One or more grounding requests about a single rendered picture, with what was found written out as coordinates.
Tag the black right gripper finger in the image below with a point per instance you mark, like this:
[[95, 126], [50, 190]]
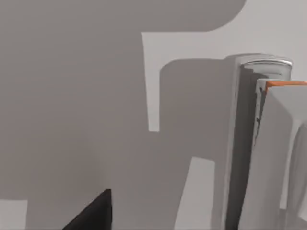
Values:
[[98, 213]]

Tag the silver grey can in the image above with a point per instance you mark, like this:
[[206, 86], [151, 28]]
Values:
[[242, 119]]

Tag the white bottle with orange cap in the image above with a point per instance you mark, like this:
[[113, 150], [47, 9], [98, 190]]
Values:
[[273, 155]]

